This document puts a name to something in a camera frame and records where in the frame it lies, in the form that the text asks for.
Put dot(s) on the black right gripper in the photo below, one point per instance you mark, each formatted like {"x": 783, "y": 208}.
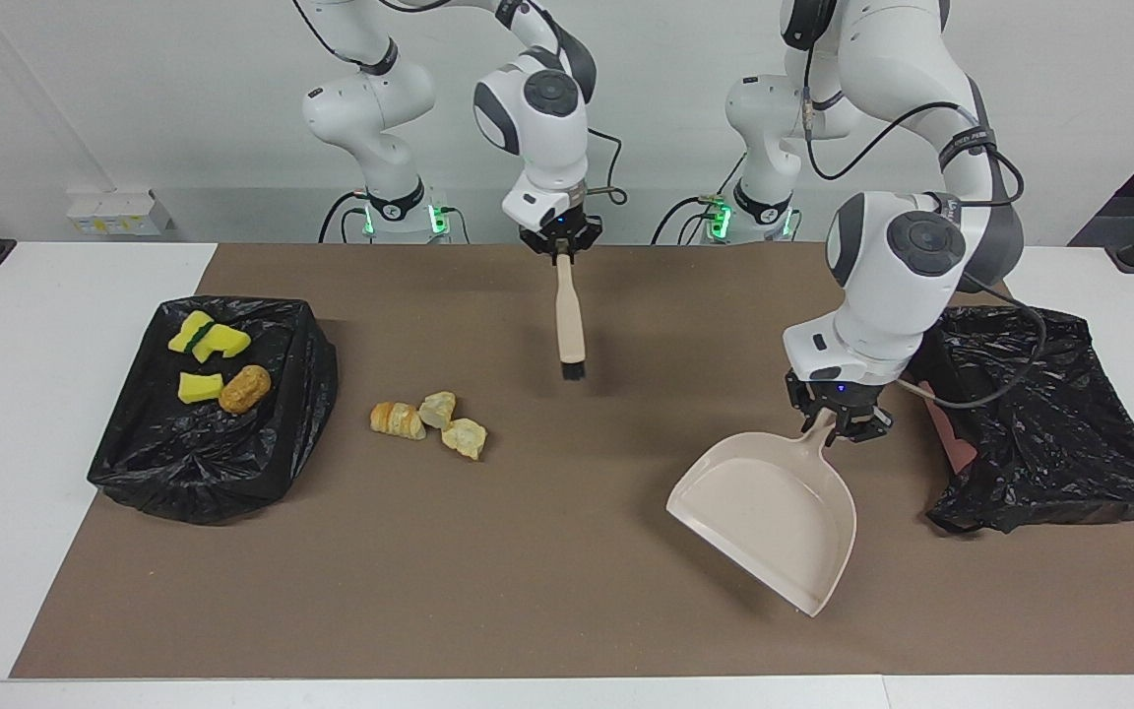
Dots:
{"x": 565, "y": 228}

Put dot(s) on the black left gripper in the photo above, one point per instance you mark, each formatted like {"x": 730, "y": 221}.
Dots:
{"x": 833, "y": 396}

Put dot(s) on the beige brush with black bristles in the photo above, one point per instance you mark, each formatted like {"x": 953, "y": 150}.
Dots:
{"x": 570, "y": 315}

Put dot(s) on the beige plastic dustpan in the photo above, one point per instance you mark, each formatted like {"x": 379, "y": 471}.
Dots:
{"x": 774, "y": 512}

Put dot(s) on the pale bread chunk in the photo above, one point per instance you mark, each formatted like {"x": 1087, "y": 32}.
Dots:
{"x": 466, "y": 438}
{"x": 437, "y": 409}

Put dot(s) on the orange croissant piece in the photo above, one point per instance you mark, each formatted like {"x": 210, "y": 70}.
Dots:
{"x": 396, "y": 420}

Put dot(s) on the brown bread roll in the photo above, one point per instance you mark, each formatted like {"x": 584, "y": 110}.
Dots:
{"x": 245, "y": 389}

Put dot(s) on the yellow sponge piece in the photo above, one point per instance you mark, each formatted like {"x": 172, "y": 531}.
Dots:
{"x": 201, "y": 387}
{"x": 188, "y": 332}
{"x": 225, "y": 342}

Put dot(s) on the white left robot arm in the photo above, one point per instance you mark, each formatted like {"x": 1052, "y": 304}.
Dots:
{"x": 897, "y": 266}

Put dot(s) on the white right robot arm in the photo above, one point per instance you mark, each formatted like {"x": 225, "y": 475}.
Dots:
{"x": 547, "y": 118}

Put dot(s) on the pink plastic bin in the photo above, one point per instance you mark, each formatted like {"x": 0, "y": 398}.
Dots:
{"x": 953, "y": 443}

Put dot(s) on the loose black trash bag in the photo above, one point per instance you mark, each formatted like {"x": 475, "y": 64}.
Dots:
{"x": 1069, "y": 433}

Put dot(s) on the black bag lined bin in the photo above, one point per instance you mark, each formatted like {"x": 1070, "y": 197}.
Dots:
{"x": 213, "y": 463}

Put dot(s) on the brown table mat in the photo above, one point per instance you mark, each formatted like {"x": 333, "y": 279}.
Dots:
{"x": 567, "y": 611}

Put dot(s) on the white wall socket box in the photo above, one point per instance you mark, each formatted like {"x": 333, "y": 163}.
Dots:
{"x": 119, "y": 212}

